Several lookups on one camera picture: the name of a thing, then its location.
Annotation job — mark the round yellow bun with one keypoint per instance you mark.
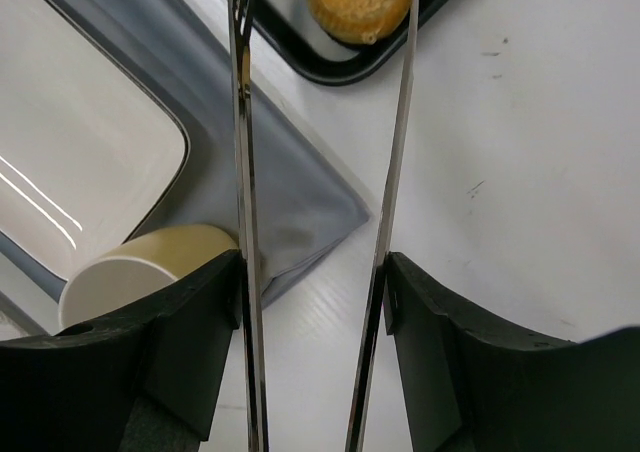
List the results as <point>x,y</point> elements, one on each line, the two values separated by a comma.
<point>359,22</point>

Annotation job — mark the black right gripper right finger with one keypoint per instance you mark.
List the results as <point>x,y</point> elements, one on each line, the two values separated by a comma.
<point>474,381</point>

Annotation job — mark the white rectangular plate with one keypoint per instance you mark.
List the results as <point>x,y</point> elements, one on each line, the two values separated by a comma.
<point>86,152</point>

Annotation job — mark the yellow mug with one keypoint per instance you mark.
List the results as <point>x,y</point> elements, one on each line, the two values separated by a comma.
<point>138,268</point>

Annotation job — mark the black baking tray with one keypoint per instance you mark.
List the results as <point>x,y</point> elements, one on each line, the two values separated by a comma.
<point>337,42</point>

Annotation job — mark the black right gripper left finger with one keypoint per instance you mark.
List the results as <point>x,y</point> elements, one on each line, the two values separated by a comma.
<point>145,377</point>

